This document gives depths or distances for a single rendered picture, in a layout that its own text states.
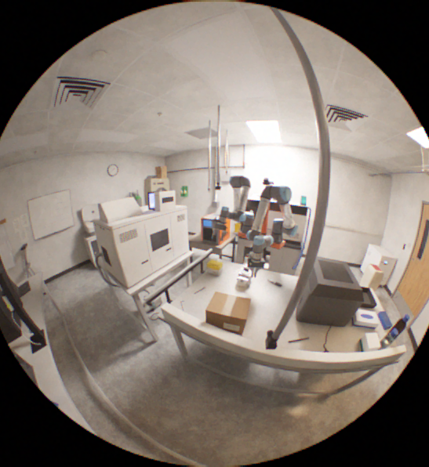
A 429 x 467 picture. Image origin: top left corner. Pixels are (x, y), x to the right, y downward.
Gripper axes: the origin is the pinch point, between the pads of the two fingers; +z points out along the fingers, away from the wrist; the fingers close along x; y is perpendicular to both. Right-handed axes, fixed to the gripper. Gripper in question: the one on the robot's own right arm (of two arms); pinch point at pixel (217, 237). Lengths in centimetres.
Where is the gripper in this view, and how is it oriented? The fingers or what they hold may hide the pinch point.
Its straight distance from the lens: 138.1
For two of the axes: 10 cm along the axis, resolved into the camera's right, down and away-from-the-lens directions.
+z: -2.6, 9.6, -0.1
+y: 7.7, 2.2, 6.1
